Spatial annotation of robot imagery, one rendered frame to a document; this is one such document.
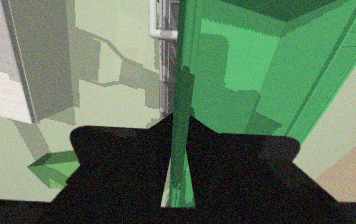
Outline green block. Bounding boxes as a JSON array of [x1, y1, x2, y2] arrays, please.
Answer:
[[27, 151, 81, 189]]

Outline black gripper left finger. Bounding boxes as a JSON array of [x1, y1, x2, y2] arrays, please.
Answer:
[[69, 113, 173, 206]]

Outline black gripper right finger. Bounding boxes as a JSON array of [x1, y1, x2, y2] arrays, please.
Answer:
[[186, 115, 300, 208]]

